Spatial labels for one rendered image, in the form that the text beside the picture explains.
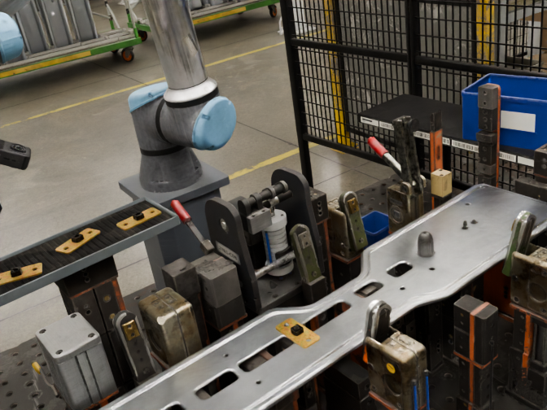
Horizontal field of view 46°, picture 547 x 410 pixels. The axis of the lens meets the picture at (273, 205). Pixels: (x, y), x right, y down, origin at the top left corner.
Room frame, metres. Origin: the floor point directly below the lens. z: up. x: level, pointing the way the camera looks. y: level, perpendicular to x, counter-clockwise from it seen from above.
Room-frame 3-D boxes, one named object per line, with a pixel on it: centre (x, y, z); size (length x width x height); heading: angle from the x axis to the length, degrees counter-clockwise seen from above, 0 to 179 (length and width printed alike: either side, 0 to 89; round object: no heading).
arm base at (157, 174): (1.42, 0.23, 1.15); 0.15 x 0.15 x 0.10
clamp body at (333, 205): (1.21, -0.14, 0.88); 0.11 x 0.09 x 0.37; 34
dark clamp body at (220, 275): (1.04, 0.13, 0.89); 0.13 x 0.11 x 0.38; 34
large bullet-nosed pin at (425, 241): (1.08, -0.29, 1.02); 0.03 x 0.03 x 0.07
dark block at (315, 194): (1.20, -0.07, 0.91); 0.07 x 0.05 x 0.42; 34
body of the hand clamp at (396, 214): (1.29, -0.30, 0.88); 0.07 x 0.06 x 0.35; 34
